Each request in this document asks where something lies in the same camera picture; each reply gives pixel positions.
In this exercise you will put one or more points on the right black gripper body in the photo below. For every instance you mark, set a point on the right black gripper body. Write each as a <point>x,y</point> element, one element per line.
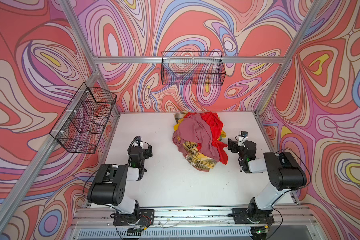
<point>235,146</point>

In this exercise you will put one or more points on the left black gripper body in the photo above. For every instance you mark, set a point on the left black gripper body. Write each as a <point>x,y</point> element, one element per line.
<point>147,151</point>

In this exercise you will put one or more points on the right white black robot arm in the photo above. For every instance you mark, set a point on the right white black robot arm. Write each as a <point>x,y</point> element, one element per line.
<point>284,173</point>

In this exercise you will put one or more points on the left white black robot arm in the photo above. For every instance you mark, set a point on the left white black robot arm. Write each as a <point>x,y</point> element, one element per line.
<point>109,186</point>

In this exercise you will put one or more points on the red cloth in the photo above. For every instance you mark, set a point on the red cloth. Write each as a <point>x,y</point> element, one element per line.
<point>205,130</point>

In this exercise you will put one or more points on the large mauve cloth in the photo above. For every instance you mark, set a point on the large mauve cloth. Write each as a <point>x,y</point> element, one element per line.
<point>179,142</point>

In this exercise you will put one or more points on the yellow plaid cloth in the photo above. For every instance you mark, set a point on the yellow plaid cloth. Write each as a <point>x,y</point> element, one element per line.
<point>195,158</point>

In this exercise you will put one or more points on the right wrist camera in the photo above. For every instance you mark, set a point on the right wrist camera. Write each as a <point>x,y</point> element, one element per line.
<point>243,136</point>

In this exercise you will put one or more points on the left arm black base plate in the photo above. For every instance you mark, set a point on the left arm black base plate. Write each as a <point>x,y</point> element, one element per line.
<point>143,218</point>

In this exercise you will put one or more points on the black wire basket on left wall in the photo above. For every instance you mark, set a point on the black wire basket on left wall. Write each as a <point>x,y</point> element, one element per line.
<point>84,120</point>

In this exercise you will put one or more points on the black wire basket on wall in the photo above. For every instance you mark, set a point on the black wire basket on wall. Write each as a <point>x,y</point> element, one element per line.
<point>84,120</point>
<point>192,68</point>

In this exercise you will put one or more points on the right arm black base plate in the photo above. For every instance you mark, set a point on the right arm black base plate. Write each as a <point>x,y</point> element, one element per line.
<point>252,216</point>

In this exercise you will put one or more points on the aluminium mounting rail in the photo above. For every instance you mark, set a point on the aluminium mounting rail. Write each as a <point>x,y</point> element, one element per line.
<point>289,222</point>

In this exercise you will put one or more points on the black wire basket on back wall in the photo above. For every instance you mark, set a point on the black wire basket on back wall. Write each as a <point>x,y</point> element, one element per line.
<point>192,68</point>

